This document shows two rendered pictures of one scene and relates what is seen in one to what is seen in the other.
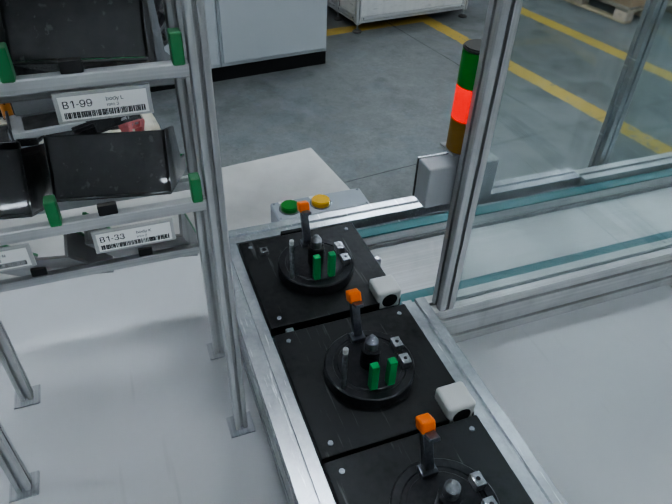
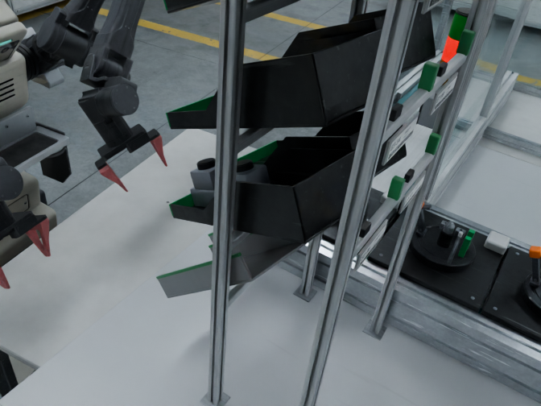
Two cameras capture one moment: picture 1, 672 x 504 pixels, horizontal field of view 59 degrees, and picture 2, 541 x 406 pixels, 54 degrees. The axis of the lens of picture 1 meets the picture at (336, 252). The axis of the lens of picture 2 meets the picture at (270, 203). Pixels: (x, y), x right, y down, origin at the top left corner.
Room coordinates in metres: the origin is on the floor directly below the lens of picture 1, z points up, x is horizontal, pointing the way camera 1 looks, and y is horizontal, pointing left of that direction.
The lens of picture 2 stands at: (0.15, 0.80, 1.72)
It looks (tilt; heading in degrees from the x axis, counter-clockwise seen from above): 37 degrees down; 321
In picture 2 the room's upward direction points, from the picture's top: 7 degrees clockwise
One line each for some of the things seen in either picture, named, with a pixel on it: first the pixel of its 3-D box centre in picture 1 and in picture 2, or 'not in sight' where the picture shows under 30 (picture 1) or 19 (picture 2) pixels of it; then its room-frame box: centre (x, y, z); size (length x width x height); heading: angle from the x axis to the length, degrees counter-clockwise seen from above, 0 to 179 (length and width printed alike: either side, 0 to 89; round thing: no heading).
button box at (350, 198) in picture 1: (320, 214); not in sight; (1.06, 0.04, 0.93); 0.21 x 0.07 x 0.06; 112
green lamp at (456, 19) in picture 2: (477, 67); (464, 26); (0.80, -0.18, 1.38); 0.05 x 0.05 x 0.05
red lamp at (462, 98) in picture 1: (471, 101); (456, 49); (0.80, -0.18, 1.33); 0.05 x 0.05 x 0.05
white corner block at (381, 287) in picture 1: (384, 292); (391, 200); (0.78, -0.09, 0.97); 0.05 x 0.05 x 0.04; 22
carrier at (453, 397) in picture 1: (370, 353); (446, 235); (0.60, -0.06, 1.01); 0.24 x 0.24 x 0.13; 22
